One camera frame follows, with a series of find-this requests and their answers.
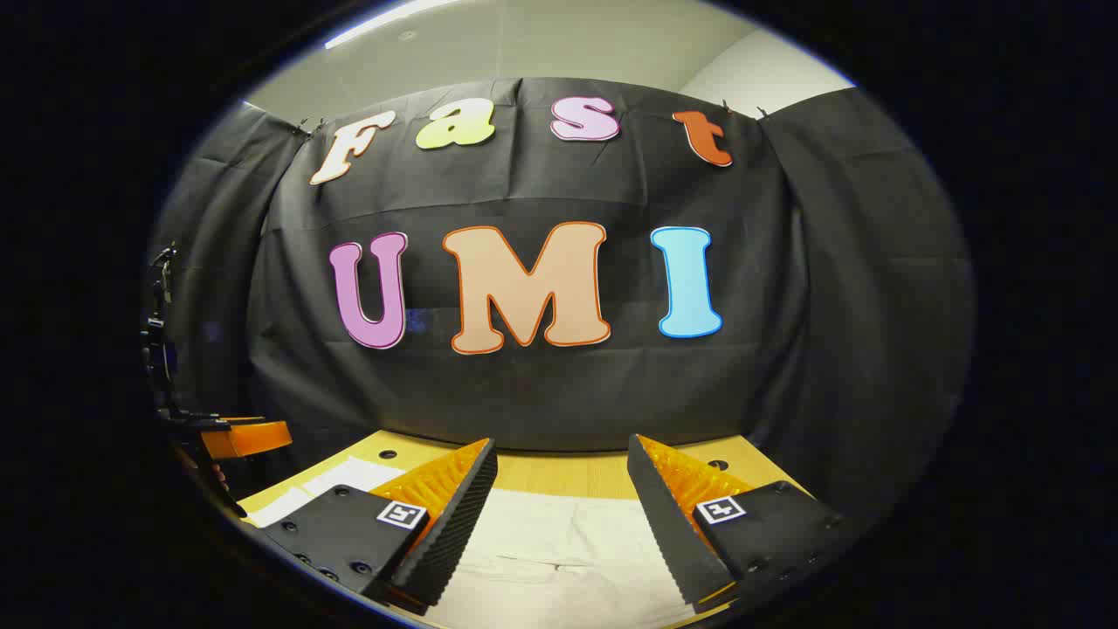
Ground white jeans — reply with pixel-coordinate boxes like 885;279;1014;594
240;456;700;629

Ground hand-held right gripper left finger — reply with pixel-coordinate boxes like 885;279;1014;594
262;437;499;612

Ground black backdrop cloth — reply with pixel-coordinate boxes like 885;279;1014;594
144;77;975;525

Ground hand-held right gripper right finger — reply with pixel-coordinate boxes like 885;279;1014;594
626;434;852;612

